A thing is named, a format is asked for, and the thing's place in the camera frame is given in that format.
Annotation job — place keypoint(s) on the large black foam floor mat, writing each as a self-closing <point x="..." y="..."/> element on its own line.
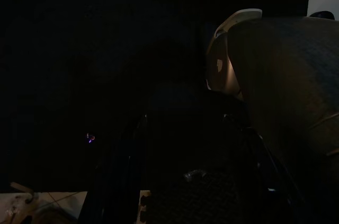
<point x="79" y="49"/>

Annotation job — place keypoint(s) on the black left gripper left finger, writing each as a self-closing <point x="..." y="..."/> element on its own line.
<point x="119" y="181"/>

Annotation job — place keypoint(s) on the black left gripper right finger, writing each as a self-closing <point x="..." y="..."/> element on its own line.
<point x="267" y="181"/>

